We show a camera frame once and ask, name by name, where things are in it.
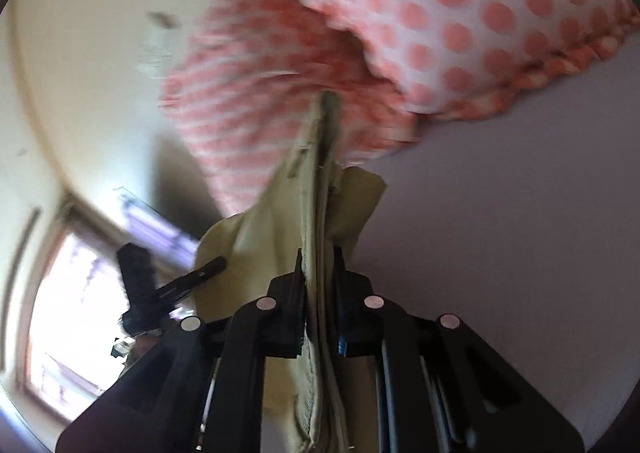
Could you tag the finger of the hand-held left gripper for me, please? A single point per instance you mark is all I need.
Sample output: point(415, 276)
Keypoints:
point(200, 273)

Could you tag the beige pants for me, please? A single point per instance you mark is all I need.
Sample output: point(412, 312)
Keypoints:
point(280, 233)

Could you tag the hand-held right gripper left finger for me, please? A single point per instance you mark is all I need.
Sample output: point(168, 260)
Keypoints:
point(298, 313)

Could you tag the lavender bed sheet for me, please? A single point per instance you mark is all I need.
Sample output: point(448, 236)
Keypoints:
point(500, 233)

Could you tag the pink striped pillow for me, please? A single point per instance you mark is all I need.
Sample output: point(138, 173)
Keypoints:
point(240, 108)

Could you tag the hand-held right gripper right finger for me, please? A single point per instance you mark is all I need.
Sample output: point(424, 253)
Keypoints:
point(341, 328)

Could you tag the window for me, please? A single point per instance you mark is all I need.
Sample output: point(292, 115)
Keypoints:
point(75, 308)

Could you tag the pink polka dot pillow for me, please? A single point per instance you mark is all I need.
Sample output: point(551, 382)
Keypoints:
point(480, 18)

